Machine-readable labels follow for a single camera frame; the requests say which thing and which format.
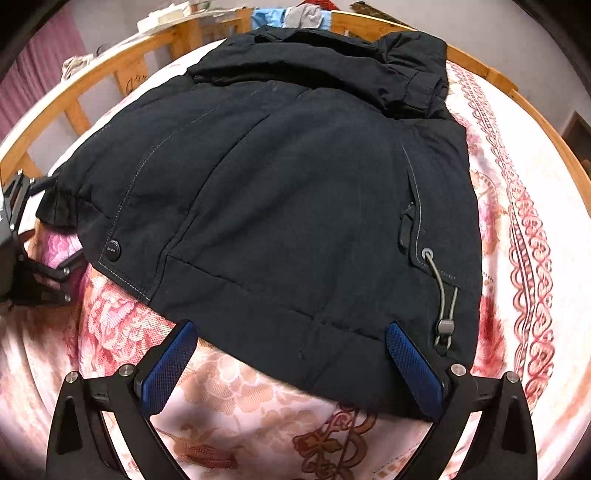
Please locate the pink curtain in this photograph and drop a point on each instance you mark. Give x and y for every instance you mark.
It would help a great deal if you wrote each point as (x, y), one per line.
(38, 68)

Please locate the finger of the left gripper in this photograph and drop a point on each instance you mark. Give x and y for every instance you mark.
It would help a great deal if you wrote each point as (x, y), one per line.
(18, 190)
(37, 284)

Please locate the wooden bed frame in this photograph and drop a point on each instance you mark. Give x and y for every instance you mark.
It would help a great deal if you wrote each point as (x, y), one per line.
(125, 62)

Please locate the black padded jacket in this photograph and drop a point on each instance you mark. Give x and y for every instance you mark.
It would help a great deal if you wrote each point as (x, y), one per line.
(294, 193)

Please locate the brown patterned cloth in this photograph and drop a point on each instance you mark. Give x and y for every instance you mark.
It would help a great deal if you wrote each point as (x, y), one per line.
(364, 8)

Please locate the red paper wall decoration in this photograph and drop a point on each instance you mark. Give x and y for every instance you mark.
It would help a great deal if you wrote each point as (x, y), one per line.
(326, 5)

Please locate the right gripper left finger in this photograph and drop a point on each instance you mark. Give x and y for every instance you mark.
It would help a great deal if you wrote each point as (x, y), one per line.
(80, 446)

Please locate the crumpled cloth on rail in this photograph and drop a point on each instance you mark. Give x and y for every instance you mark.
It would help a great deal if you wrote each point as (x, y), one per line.
(74, 64)

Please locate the blue shirt on rail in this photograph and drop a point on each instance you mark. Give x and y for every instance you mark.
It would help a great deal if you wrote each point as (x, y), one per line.
(273, 17)

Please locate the white box on shelf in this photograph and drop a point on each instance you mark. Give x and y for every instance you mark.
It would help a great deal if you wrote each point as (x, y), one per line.
(163, 16)

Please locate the pink floral quilt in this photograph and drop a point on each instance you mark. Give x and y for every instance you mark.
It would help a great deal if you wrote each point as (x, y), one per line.
(227, 421)

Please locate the grey garment on rail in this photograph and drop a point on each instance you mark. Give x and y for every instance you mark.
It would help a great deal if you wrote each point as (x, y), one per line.
(303, 16)

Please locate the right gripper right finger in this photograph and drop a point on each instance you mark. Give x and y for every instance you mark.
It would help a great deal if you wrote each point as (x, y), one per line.
(503, 446)

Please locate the dark framed picture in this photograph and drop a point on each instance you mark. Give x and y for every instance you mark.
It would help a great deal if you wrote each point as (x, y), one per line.
(577, 136)

